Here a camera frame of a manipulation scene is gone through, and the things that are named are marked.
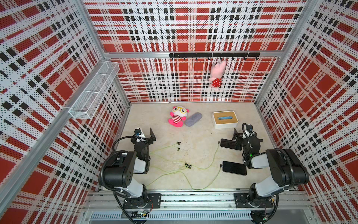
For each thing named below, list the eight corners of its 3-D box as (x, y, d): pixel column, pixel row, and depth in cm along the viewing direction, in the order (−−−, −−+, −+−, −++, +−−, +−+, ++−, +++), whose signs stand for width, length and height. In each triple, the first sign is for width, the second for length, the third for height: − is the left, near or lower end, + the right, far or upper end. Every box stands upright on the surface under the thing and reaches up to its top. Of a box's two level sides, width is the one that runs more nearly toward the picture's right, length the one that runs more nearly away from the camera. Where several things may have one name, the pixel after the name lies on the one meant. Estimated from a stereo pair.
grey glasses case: (188, 128, 106) (188, 126, 104) (183, 123, 109) (183, 121, 107) (202, 117, 113) (203, 115, 111) (197, 113, 116) (198, 111, 114)
